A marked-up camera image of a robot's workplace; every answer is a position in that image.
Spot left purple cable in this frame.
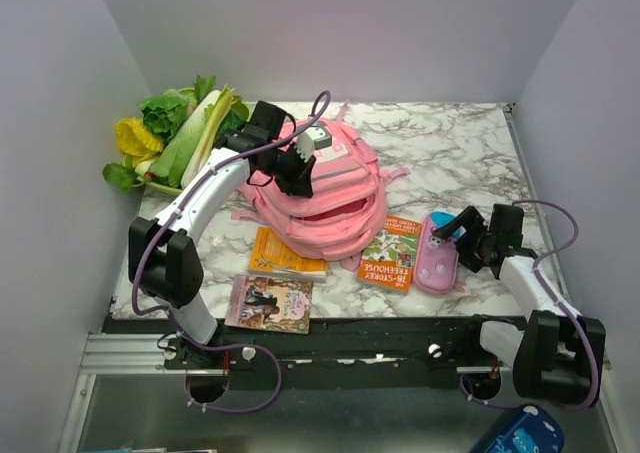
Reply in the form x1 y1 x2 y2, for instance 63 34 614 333
130 90 332 414

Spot orange paperback book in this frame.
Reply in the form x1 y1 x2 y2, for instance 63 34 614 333
248 227 328 282

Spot purple cable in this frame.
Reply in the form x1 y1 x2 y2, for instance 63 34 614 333
130 90 332 414
459 200 601 414

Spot white napa cabbage toy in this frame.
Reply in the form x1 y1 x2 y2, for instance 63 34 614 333
148 85 249 189

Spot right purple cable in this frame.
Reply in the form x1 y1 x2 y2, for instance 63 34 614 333
459 200 601 414

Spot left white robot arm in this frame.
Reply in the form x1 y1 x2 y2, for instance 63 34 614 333
128 91 331 368

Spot blue shark pencil case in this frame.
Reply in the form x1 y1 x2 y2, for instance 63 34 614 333
470 404 565 453

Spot pink cartoon pencil case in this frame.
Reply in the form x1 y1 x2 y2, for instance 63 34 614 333
413 211 466 295

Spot pink school backpack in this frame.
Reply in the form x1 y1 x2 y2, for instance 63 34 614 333
231 105 410 271

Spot pink illustrated storybook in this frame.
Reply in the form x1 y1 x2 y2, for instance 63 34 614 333
225 275 314 334

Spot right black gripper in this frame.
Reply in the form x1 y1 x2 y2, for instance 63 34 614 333
432 204 496 272

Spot green lettuce toy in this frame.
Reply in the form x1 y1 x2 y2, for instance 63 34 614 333
138 75 217 142

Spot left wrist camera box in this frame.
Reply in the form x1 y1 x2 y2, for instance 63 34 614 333
294 126 333 162

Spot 78-storey treehouse book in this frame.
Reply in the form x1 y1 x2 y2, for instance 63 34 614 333
357 215 422 294

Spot yellow flower toy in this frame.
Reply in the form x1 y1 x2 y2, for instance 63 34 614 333
115 117 164 158

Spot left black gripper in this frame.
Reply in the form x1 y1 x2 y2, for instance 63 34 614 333
259 142 317 198

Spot green vegetable tray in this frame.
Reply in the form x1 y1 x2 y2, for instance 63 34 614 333
144 86 253 197

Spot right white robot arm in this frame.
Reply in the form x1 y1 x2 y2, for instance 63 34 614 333
431 200 606 410

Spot black mounting base rail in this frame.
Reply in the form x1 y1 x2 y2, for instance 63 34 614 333
102 316 531 392

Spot aluminium frame rail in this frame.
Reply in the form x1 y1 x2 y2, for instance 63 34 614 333
80 334 165 375

